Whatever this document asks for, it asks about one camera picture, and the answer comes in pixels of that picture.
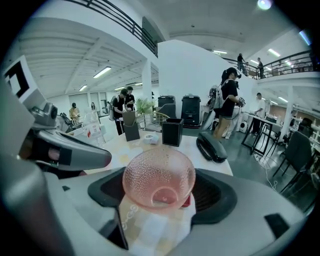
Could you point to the black telephone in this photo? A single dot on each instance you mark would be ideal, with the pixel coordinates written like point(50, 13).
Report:
point(211, 147)

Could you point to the black chair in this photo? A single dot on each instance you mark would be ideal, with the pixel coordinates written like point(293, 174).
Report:
point(297, 152)

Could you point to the pink glass cup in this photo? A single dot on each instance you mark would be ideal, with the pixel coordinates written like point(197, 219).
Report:
point(157, 175)

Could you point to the black frame table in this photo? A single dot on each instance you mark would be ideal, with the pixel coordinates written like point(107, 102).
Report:
point(260, 125)

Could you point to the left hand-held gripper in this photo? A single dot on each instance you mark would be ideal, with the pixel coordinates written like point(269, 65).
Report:
point(17, 112)

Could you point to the small white card stand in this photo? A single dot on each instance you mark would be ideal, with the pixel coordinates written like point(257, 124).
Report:
point(155, 140)

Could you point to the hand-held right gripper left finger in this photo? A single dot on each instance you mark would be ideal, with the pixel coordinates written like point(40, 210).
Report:
point(85, 212)

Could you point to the ceiling tube light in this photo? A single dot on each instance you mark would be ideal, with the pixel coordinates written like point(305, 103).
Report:
point(102, 72)
point(83, 88)

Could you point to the dark brown box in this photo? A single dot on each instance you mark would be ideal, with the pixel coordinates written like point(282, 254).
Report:
point(131, 128)

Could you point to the black square box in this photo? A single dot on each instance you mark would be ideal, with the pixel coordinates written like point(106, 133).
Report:
point(172, 132)

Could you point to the white tape roll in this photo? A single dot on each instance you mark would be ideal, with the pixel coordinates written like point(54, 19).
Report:
point(148, 139)

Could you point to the black floor copier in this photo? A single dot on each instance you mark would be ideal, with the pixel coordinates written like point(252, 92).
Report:
point(191, 110)
point(166, 101)

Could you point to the red tray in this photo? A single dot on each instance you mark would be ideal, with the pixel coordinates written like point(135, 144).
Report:
point(187, 201)

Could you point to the person's left hand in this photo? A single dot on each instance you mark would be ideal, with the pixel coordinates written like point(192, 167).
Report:
point(54, 154)

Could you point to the black balcony railing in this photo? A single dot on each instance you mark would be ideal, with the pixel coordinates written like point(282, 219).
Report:
point(287, 66)
point(125, 22)

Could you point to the table with checked tablecloth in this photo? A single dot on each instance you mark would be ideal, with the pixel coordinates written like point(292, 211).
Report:
point(190, 147)

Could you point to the clear bottle with red label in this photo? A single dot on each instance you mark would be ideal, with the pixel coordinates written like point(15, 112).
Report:
point(93, 130)

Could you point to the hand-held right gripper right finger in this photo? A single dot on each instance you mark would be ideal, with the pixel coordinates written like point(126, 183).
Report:
point(237, 225)

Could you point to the white flower bunch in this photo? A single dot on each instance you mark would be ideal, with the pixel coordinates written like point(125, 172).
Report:
point(144, 106)

